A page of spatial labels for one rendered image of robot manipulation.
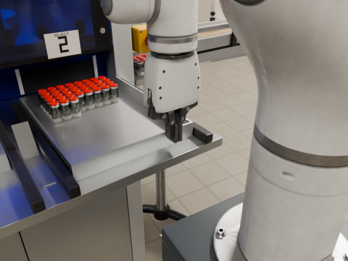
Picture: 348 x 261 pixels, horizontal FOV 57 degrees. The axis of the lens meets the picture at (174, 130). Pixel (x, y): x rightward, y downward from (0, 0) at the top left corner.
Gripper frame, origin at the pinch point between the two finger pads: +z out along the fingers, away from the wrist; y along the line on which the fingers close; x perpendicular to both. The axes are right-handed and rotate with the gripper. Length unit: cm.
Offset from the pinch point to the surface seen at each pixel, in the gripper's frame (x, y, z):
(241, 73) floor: -196, -233, 86
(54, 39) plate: -37.1, 8.9, -12.5
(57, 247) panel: -39, 20, 53
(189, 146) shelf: 1.1, -3.0, 4.2
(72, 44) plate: -37.2, 4.6, -10.4
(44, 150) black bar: -11.1, 21.8, 1.9
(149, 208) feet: -61, -28, 78
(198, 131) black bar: -0.3, -6.3, 2.5
